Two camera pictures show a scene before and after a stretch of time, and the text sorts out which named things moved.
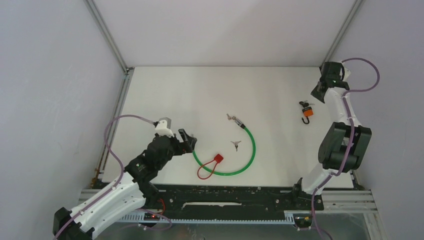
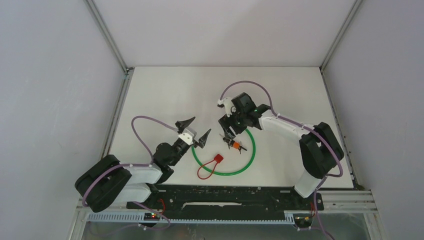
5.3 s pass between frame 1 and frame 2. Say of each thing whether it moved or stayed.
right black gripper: moved
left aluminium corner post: stayed
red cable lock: stayed
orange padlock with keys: moved
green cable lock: stayed
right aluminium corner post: stayed
